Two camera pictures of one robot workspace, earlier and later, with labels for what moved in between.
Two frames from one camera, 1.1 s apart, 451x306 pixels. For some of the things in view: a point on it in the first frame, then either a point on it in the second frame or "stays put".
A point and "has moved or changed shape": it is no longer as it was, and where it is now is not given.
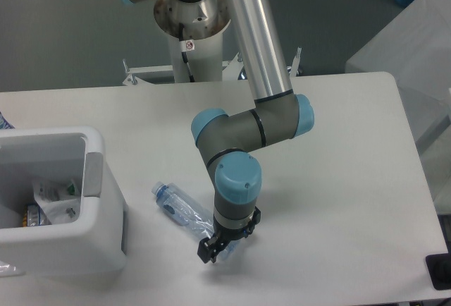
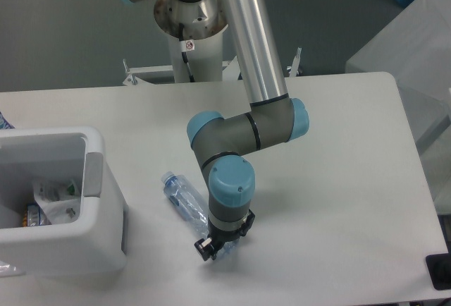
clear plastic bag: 60,202 stays put
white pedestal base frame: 233,70 stays put
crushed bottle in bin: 33,216 stays put
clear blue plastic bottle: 187,211 has moved or changed shape
